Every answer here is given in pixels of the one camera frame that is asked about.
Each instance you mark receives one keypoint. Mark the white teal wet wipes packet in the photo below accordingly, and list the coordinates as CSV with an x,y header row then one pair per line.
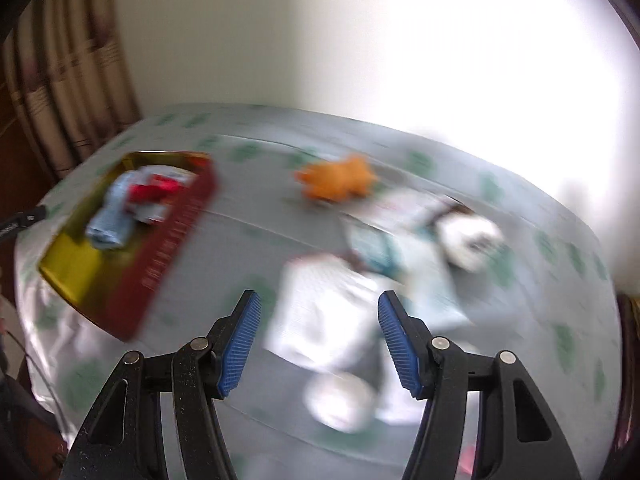
x,y
415,260

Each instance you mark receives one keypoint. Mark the orange plush toy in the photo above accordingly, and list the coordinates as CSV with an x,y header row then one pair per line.
x,y
335,180

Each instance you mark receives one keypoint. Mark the red and white cloth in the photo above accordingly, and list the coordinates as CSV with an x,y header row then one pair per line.
x,y
150,192

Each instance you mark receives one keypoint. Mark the red box with gold interior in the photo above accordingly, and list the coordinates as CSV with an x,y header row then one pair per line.
x,y
165,255

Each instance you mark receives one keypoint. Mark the white round soft bundle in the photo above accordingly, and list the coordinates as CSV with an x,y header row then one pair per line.
x,y
470,240

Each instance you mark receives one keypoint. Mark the grey bedsheet with green print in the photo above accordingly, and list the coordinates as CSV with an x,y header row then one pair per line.
x,y
250,210

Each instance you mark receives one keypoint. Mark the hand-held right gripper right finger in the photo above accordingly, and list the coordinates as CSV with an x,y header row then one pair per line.
x,y
400,345

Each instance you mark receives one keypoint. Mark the striped brown curtain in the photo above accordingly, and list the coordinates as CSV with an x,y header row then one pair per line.
x,y
65,85

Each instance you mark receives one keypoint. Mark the light blue cloth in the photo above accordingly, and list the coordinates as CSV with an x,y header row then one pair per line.
x,y
110,215

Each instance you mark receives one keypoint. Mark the white socks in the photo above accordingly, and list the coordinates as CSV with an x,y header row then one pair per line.
x,y
340,402

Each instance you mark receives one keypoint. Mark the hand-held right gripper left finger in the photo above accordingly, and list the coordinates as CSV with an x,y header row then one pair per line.
x,y
240,345

